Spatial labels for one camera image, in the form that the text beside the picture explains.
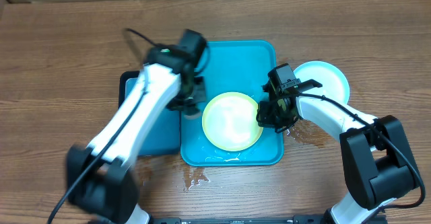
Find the yellow-green plate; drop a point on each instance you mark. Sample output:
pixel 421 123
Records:
pixel 229 121

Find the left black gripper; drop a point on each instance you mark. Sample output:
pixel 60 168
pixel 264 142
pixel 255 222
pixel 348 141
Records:
pixel 178 105

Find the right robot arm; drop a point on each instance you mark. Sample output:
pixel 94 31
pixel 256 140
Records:
pixel 380 171

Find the small dark blue tray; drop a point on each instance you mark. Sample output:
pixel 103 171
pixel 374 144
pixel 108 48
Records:
pixel 164 137

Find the light blue plate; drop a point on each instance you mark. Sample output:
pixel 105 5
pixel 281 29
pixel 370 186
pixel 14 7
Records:
pixel 334 82

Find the dark green sponge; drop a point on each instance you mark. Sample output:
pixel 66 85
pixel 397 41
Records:
pixel 192 113

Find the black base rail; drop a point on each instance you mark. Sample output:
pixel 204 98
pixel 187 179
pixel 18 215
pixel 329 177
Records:
pixel 232 220

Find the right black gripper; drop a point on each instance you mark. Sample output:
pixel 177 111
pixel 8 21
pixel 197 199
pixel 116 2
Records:
pixel 269 121

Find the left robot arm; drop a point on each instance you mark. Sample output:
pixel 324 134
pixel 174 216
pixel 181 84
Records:
pixel 100 178

